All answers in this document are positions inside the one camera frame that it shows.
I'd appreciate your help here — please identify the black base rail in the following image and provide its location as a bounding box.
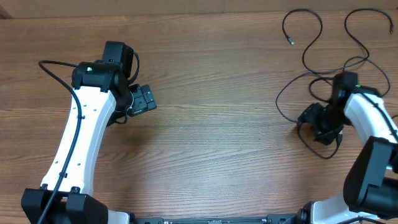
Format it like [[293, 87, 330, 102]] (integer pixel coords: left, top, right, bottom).
[[129, 202, 313, 224]]

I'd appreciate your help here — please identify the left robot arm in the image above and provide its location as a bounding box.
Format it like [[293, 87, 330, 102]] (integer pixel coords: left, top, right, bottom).
[[21, 41, 157, 223]]

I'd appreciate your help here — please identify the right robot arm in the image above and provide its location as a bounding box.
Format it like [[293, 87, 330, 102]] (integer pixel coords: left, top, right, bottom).
[[289, 72, 397, 223]]

